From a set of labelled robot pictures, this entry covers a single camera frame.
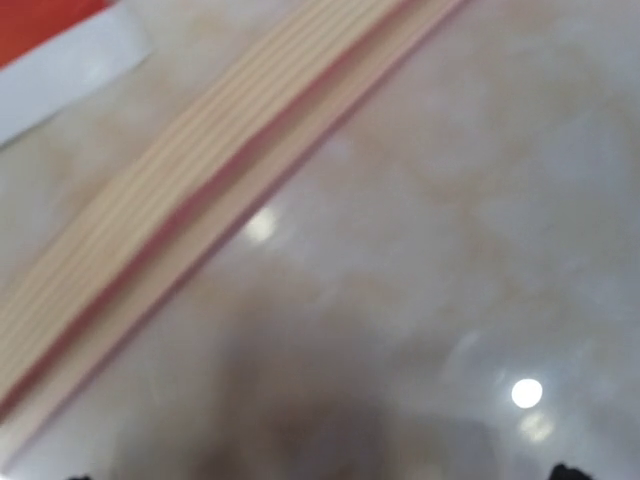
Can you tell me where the pink wooden picture frame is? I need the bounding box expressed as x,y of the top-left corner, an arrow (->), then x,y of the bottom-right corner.
1,1 -> 452,415

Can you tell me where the white mat board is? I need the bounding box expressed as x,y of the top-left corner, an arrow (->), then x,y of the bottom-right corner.
1,1 -> 151,145

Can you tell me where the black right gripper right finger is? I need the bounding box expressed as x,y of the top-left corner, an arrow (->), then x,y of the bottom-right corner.
549,463 -> 593,480

